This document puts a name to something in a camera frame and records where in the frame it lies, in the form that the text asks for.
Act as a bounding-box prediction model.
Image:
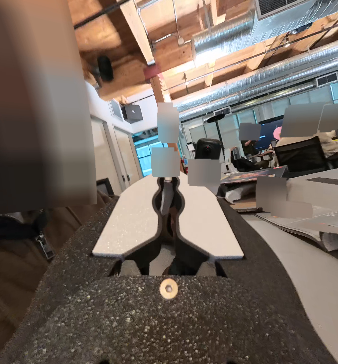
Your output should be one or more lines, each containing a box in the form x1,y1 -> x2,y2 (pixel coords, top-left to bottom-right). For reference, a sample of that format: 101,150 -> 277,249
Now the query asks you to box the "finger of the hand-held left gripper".
160,182 -> 175,216

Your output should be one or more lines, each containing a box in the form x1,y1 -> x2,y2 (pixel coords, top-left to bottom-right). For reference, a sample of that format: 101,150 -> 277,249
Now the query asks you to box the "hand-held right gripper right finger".
175,176 -> 245,261

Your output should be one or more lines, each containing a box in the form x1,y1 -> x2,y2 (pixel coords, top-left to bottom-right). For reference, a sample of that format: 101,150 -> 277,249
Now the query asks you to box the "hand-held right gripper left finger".
92,176 -> 162,259

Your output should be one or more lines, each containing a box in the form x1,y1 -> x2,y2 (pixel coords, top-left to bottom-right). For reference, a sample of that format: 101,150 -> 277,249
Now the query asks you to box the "grey instruction booklet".
254,205 -> 338,252

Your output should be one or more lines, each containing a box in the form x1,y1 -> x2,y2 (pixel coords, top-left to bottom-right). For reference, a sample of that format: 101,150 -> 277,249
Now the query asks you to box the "black pole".
207,115 -> 226,143

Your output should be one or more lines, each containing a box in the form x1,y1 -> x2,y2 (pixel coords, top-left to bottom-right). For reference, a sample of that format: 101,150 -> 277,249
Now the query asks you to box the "dark printed flat box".
220,166 -> 289,184

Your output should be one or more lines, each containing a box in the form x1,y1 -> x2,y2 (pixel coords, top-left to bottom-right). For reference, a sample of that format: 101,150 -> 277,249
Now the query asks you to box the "dark monitor screen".
256,119 -> 284,150

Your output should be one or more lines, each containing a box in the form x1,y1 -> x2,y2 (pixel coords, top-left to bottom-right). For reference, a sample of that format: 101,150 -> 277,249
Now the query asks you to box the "black box device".
121,104 -> 144,123

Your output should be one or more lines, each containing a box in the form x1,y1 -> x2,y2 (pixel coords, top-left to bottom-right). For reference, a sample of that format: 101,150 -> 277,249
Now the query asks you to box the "black office chair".
273,136 -> 330,172

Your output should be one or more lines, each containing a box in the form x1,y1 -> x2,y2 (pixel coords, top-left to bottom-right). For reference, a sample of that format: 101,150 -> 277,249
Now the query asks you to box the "spiral silver ventilation duct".
173,37 -> 338,114

